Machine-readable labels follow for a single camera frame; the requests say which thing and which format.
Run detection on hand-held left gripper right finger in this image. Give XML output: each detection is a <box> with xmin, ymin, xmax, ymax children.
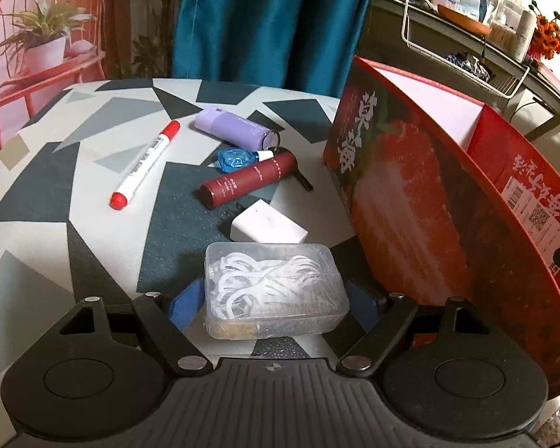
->
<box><xmin>340</xmin><ymin>282</ymin><xmax>493</xmax><ymax>379</ymax></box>

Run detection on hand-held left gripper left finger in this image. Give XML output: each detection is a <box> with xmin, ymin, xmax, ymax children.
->
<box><xmin>58</xmin><ymin>279</ymin><xmax>211</xmax><ymax>378</ymax></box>

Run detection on clear box of floss picks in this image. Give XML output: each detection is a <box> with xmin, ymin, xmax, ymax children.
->
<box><xmin>204</xmin><ymin>242</ymin><xmax>351</xmax><ymax>339</ymax></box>

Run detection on white charger block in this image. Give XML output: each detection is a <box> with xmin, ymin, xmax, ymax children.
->
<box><xmin>230</xmin><ymin>199</ymin><xmax>309</xmax><ymax>244</ymax></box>

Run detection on red cardboard box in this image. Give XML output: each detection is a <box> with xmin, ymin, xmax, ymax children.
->
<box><xmin>323</xmin><ymin>55</ymin><xmax>560</xmax><ymax>402</ymax></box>

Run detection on maroon cylindrical tube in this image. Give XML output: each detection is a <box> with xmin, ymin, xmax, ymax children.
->
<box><xmin>200</xmin><ymin>150</ymin><xmax>299</xmax><ymax>210</ymax></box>

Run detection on red and white marker pen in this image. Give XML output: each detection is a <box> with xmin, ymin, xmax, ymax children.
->
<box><xmin>109</xmin><ymin>120</ymin><xmax>182</xmax><ymax>211</ymax></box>

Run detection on small blue plastic bottle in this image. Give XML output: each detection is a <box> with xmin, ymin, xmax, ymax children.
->
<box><xmin>217</xmin><ymin>148</ymin><xmax>276</xmax><ymax>171</ymax></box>

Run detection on purple case with keyring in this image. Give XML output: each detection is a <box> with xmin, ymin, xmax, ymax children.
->
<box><xmin>195</xmin><ymin>107</ymin><xmax>281</xmax><ymax>150</ymax></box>

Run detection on geometric patterned tablecloth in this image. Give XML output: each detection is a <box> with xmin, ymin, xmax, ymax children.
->
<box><xmin>0</xmin><ymin>77</ymin><xmax>379</xmax><ymax>365</ymax></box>

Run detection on cluttered grey desk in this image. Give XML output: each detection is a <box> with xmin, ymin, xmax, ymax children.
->
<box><xmin>357</xmin><ymin>0</ymin><xmax>560</xmax><ymax>141</ymax></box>

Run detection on patterned cloth in basket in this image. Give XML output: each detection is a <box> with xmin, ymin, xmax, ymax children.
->
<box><xmin>445</xmin><ymin>51</ymin><xmax>493</xmax><ymax>81</ymax></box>

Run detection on orange flowers in red vase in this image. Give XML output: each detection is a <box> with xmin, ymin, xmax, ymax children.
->
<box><xmin>525</xmin><ymin>2</ymin><xmax>560</xmax><ymax>61</ymax></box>

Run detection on white plastic bottle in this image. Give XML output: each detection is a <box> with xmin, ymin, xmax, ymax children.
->
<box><xmin>516</xmin><ymin>9</ymin><xmax>537</xmax><ymax>61</ymax></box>

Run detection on bundle of wooden sticks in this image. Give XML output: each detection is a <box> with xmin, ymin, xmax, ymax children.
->
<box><xmin>488</xmin><ymin>23</ymin><xmax>519</xmax><ymax>50</ymax></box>

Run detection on orange shallow bowl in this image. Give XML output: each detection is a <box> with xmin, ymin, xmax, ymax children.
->
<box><xmin>436</xmin><ymin>4</ymin><xmax>493</xmax><ymax>35</ymax></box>

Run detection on teal curtain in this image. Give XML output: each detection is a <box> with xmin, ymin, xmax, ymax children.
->
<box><xmin>172</xmin><ymin>0</ymin><xmax>380</xmax><ymax>99</ymax></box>

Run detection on printed backdrop with chair plant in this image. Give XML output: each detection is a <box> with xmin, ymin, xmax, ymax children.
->
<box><xmin>0</xmin><ymin>0</ymin><xmax>187</xmax><ymax>169</ymax></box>

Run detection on white wire basket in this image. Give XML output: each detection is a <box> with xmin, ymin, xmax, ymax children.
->
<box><xmin>401</xmin><ymin>0</ymin><xmax>532</xmax><ymax>99</ymax></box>

